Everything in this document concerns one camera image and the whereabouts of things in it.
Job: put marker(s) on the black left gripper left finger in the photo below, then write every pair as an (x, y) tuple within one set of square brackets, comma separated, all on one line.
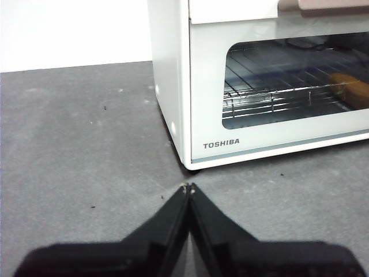
[(138, 256)]

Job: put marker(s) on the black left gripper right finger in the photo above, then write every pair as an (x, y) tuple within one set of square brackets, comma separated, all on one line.
[(245, 256)]

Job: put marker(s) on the cream Toshiba toaster oven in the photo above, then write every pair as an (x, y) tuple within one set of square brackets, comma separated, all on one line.
[(170, 86)]

